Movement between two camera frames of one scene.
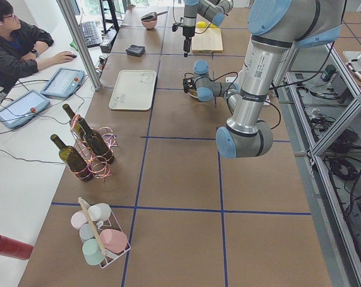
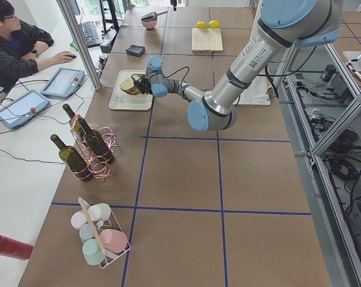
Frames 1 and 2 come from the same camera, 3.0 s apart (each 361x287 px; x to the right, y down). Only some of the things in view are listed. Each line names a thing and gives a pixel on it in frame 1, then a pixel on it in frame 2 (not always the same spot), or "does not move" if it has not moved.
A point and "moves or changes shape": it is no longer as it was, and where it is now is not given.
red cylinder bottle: [10, 247] does not move
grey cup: [86, 231] does not move
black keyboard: [91, 33] does not move
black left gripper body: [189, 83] → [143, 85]
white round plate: [192, 95] moves or changes shape
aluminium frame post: [79, 44] does not move
